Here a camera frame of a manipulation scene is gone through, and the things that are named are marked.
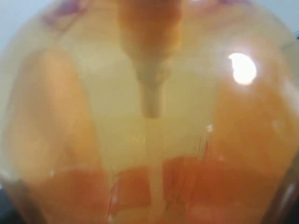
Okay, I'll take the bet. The orange pump soap bottle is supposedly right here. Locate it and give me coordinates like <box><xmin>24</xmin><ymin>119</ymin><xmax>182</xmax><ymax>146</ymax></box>
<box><xmin>0</xmin><ymin>0</ymin><xmax>299</xmax><ymax>224</ymax></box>

